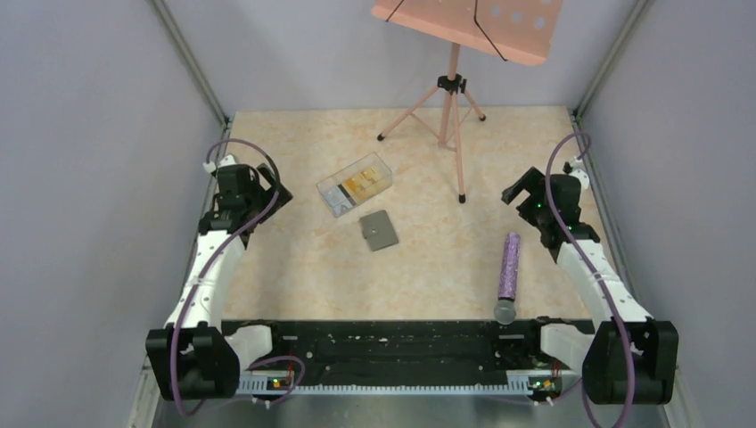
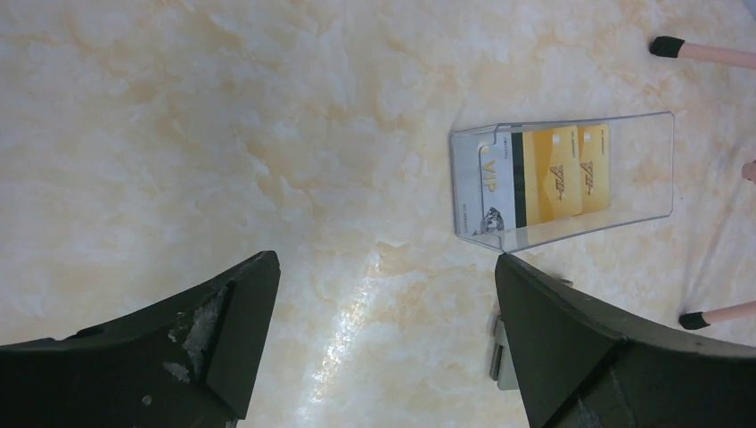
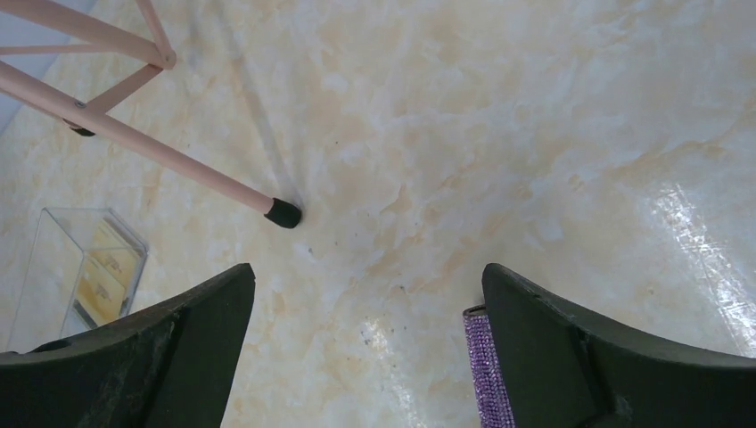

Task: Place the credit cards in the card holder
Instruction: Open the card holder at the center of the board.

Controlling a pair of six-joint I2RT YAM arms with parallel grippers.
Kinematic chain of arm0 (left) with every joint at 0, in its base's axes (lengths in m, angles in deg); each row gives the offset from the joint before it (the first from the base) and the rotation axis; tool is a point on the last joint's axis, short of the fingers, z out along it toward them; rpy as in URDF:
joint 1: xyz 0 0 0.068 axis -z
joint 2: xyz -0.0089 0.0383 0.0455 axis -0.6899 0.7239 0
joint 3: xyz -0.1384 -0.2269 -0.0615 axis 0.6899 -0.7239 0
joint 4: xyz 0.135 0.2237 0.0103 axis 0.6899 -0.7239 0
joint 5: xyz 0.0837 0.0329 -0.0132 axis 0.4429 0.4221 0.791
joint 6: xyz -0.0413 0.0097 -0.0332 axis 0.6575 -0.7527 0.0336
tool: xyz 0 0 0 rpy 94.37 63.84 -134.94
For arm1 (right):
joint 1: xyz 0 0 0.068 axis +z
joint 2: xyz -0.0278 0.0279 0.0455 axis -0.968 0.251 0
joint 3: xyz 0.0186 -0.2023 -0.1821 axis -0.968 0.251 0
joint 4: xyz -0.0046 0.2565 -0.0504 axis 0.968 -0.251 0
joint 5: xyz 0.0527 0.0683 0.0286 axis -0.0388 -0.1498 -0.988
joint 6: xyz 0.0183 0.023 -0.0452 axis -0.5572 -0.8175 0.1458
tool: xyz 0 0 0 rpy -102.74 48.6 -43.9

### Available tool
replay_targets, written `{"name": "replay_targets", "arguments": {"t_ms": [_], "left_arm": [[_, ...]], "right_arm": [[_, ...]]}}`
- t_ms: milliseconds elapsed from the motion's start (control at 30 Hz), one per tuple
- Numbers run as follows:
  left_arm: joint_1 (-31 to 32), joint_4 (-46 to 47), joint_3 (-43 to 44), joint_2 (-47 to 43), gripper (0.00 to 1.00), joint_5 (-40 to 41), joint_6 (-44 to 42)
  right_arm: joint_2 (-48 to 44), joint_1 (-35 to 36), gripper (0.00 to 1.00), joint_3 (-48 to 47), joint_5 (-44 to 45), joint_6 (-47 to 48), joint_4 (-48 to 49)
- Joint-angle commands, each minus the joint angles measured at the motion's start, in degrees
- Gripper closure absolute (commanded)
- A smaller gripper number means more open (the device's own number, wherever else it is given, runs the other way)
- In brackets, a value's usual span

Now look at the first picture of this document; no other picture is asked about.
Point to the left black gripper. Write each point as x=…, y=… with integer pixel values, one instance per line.
x=268, y=193

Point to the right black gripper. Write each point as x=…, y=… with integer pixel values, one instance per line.
x=534, y=182

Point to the clear plastic card box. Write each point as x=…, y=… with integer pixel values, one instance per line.
x=356, y=184

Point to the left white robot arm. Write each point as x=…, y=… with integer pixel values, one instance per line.
x=190, y=356

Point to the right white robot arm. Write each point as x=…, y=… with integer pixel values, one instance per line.
x=630, y=353

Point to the purple glitter microphone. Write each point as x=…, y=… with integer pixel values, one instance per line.
x=505, y=311

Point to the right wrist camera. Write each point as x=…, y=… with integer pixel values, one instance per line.
x=575, y=167

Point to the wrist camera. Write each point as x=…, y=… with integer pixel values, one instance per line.
x=212, y=167
x=575, y=167

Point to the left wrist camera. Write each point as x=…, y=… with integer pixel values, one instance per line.
x=212, y=167

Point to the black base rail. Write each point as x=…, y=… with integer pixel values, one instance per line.
x=468, y=357

